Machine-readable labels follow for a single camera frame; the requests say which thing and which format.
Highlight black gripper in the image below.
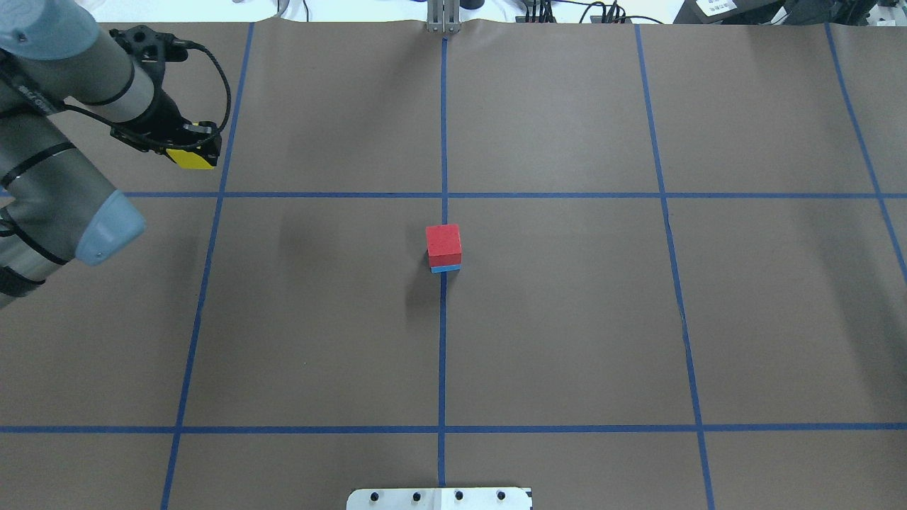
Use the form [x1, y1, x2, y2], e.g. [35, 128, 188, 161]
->
[110, 89, 222, 170]

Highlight red foam block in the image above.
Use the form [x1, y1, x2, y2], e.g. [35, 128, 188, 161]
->
[425, 224, 463, 268]

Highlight blue foam block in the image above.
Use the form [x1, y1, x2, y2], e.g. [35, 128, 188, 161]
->
[430, 264, 462, 273]

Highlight yellow foam block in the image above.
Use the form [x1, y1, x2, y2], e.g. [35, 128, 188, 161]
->
[164, 120, 222, 170]

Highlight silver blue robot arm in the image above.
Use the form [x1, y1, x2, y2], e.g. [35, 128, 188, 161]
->
[1, 1, 232, 306]

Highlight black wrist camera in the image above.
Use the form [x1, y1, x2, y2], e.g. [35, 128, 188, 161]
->
[108, 25, 196, 64]

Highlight aluminium frame post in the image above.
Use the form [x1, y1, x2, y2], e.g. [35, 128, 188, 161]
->
[425, 0, 462, 35]

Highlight white pedestal base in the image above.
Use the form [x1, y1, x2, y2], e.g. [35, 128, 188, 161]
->
[346, 487, 534, 509]

